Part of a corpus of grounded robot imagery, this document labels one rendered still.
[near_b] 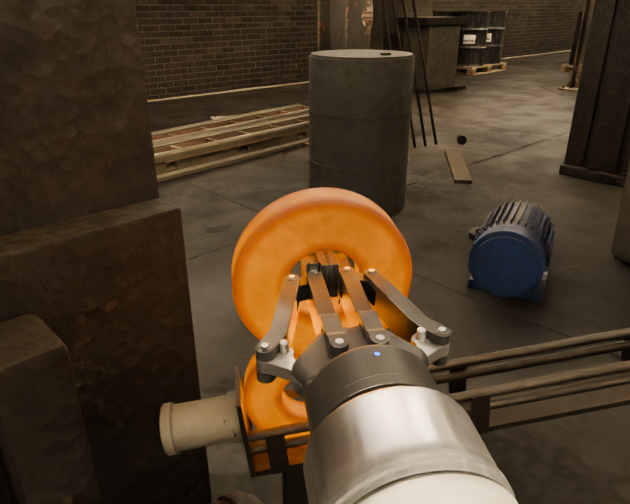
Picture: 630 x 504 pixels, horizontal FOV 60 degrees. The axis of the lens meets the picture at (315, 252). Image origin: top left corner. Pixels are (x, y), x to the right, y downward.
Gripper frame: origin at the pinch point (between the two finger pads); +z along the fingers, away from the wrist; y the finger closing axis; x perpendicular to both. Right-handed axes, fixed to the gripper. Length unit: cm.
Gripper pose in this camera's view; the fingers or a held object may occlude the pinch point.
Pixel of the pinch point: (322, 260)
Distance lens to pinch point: 46.3
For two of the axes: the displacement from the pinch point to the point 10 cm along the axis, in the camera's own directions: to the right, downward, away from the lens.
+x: 0.1, -8.9, -4.6
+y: 9.9, -0.6, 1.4
